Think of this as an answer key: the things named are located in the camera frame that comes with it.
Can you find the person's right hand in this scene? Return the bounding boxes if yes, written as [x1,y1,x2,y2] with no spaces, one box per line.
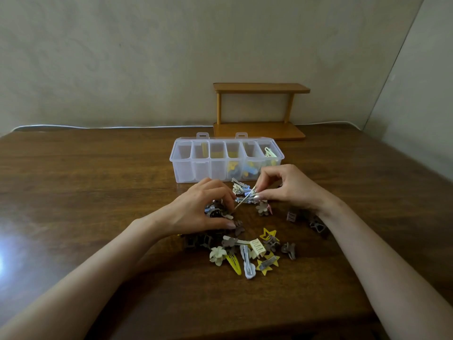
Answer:
[254,164,342,218]

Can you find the person's left hand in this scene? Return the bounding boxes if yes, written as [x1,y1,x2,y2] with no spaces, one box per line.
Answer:
[155,177,238,240]

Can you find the clear plastic compartment box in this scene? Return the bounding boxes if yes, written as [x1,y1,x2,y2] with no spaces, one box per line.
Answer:
[169,132,285,184]

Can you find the pile of mixed hair clips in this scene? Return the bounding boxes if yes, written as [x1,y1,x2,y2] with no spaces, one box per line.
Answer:
[182,177,281,280]

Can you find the person's left forearm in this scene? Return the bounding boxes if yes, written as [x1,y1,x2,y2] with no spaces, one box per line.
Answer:
[0,208,170,340]

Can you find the person's right forearm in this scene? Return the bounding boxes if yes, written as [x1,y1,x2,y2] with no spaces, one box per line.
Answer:
[320,201,453,340]

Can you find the small wooden shelf rack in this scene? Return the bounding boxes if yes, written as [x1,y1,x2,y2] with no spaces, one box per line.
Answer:
[212,83,311,141]

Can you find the white cable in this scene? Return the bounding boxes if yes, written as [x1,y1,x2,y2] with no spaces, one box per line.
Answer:
[10,120,361,133]

